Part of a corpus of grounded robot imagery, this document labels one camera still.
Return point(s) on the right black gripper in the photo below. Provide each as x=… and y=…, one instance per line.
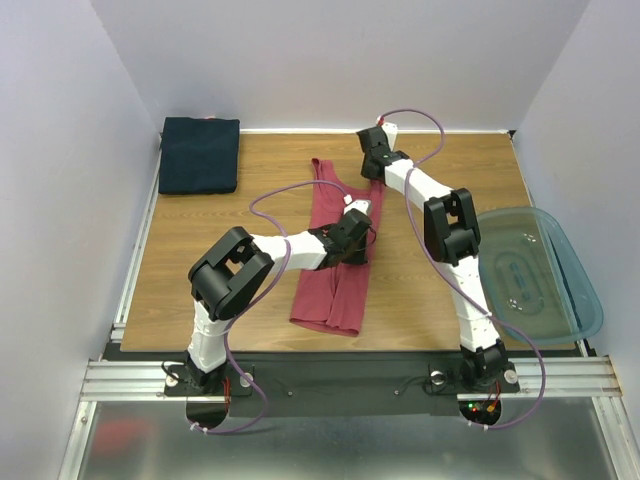
x=370, y=167

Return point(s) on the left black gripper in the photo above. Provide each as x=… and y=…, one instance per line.
x=361, y=258

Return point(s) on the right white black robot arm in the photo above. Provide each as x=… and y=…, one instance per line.
x=451, y=238

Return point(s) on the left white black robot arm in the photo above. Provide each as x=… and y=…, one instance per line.
x=226, y=279

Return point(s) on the folded navy tank top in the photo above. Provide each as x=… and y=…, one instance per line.
x=199, y=156

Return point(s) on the clear teal plastic bin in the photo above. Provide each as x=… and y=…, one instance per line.
x=533, y=279

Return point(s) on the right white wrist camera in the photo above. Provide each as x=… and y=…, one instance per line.
x=390, y=130

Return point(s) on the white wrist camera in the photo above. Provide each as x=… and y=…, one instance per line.
x=362, y=205
x=390, y=130

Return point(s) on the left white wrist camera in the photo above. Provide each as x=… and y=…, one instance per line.
x=362, y=205

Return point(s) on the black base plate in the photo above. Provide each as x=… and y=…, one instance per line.
x=317, y=384

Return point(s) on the aluminium frame rail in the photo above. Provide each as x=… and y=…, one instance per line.
x=566, y=421

